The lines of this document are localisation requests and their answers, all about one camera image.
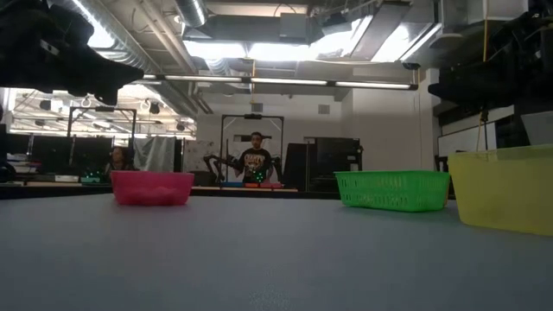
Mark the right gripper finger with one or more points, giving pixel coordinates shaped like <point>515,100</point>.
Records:
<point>462,86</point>

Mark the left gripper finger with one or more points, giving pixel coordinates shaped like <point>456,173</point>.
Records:
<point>125,75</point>

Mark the grey fabric cover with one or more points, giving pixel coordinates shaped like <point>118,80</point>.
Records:
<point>154,153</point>

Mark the person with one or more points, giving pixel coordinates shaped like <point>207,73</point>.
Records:
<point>117,159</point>
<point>256,162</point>

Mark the yellow rectangular bin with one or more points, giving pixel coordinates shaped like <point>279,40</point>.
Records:
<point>503,190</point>

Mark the pink round bowl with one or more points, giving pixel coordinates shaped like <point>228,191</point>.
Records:
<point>151,188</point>

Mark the green rectangular basket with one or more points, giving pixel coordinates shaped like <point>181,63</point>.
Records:
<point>391,190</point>

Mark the black equipment cabinet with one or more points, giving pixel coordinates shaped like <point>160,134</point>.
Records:
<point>328,164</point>

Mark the ceiling tube light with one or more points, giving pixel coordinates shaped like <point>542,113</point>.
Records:
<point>281,80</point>

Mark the grey ceiling box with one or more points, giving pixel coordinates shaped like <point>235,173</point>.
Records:
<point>293,26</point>

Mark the blue-grey table mat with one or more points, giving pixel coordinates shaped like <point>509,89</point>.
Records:
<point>276,259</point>

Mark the silver ventilation duct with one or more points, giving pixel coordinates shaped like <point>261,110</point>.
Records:
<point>192,12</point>

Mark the black gantry frame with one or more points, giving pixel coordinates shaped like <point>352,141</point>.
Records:
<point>252,116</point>

